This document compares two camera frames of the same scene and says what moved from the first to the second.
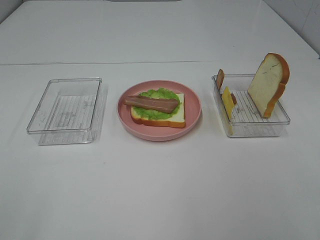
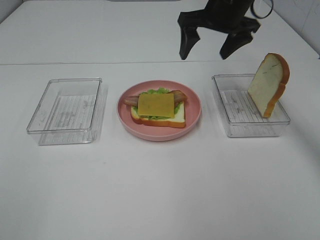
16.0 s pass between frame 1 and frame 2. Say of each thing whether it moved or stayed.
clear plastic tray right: stayed
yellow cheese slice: moved
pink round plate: stayed
